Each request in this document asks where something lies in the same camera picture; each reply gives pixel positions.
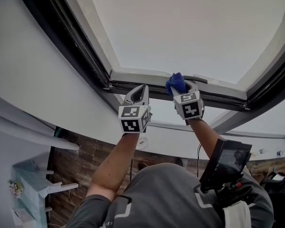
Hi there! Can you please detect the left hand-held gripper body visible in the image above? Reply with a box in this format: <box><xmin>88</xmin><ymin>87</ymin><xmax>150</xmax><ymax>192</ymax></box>
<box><xmin>118</xmin><ymin>96</ymin><xmax>153</xmax><ymax>134</ymax></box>

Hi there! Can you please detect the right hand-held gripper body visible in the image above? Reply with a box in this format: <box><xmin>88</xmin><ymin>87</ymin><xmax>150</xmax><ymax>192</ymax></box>
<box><xmin>172</xmin><ymin>89</ymin><xmax>205</xmax><ymax>121</ymax></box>

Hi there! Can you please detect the blue cleaning cloth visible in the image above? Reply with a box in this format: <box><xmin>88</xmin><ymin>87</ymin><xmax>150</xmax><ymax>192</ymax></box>
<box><xmin>165</xmin><ymin>72</ymin><xmax>187</xmax><ymax>96</ymax></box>

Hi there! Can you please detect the black window frame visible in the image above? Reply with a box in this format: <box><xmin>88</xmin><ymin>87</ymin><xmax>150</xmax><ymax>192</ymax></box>
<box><xmin>14</xmin><ymin>0</ymin><xmax>285</xmax><ymax>135</ymax></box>

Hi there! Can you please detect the person's right forearm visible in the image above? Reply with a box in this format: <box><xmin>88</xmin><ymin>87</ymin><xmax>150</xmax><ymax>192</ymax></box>
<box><xmin>185</xmin><ymin>118</ymin><xmax>223</xmax><ymax>165</ymax></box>

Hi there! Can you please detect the person's left forearm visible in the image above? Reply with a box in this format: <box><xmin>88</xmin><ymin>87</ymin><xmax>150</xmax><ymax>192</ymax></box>
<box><xmin>85</xmin><ymin>131</ymin><xmax>141</xmax><ymax>202</ymax></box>

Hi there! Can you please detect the black chest-mounted monitor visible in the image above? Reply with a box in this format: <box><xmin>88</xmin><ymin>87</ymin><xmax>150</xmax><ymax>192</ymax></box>
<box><xmin>199</xmin><ymin>138</ymin><xmax>253</xmax><ymax>195</ymax></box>

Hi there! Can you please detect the person's grey shirt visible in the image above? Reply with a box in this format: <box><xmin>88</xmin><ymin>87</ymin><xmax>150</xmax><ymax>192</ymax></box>
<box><xmin>66</xmin><ymin>162</ymin><xmax>275</xmax><ymax>228</ymax></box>

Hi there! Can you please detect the white insulated pipe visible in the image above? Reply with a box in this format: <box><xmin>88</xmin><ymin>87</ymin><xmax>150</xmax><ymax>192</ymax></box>
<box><xmin>0</xmin><ymin>91</ymin><xmax>59</xmax><ymax>134</ymax></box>
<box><xmin>0</xmin><ymin>112</ymin><xmax>81</xmax><ymax>152</ymax></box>

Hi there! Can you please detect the white towel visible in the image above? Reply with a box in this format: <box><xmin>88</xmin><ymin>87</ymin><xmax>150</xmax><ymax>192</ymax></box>
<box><xmin>222</xmin><ymin>200</ymin><xmax>253</xmax><ymax>228</ymax></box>

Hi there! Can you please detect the light blue cabinet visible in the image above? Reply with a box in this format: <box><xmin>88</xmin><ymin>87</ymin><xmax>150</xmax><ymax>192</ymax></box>
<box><xmin>11</xmin><ymin>160</ymin><xmax>79</xmax><ymax>228</ymax></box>

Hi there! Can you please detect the small flower bunch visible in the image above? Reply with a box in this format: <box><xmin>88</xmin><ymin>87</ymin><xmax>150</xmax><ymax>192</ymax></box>
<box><xmin>8</xmin><ymin>179</ymin><xmax>24</xmax><ymax>199</ymax></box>

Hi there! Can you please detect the white wall outlet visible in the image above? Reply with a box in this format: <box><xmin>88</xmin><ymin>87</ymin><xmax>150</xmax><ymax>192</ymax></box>
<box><xmin>137</xmin><ymin>136</ymin><xmax>149</xmax><ymax>150</ymax></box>

